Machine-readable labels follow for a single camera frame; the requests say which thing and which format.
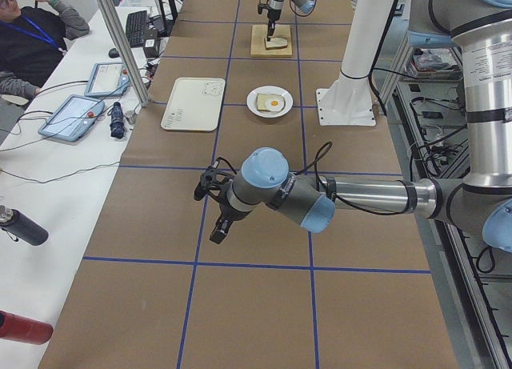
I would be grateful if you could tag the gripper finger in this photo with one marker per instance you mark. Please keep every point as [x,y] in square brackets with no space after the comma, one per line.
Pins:
[270,31]
[218,234]
[226,224]

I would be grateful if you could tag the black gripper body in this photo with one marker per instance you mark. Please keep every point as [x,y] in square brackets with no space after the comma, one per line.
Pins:
[226,214]
[273,14]

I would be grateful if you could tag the bread slice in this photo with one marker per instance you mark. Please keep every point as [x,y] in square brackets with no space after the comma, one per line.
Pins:
[275,43]
[261,98]

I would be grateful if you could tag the bread slice on plate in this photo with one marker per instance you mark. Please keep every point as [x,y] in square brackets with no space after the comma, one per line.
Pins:
[261,98]

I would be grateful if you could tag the white round plate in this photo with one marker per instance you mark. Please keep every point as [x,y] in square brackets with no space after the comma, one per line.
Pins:
[251,101]

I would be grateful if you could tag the wooden cutting board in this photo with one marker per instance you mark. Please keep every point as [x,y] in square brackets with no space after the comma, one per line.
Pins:
[258,34]

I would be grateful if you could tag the fried egg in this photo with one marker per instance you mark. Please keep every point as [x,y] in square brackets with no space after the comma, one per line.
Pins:
[275,104]

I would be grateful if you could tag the cream bear serving tray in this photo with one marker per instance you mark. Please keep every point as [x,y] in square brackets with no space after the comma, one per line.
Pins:
[194,104]

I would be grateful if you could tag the small black box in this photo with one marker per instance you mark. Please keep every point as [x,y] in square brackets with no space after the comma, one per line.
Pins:
[151,48]

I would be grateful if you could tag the black keyboard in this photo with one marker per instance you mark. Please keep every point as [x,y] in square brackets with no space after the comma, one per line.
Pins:
[135,28]

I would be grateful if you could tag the folded dark blue umbrella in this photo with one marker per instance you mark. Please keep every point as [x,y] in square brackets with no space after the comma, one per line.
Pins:
[117,128]

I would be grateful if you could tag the black computer mouse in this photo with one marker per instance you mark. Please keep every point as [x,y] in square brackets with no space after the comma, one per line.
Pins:
[113,53]

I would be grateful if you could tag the far teach pendant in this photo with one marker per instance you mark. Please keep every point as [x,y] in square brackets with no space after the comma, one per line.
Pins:
[107,79]

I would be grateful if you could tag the teach pendant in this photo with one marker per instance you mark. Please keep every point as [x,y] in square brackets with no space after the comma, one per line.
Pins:
[107,79]
[72,119]

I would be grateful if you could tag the near teach pendant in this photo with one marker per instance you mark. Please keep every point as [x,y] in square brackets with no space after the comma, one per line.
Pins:
[72,119]

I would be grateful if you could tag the black water bottle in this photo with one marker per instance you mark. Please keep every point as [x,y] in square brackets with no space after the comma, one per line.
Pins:
[21,227]

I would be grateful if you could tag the red water bottle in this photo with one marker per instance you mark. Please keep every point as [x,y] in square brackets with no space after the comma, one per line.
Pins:
[24,330]

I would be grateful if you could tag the seated person in black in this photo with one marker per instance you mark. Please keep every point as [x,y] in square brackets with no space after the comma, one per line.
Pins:
[33,43]

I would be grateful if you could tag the aluminium frame post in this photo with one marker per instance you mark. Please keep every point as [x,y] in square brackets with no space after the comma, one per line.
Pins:
[117,33]

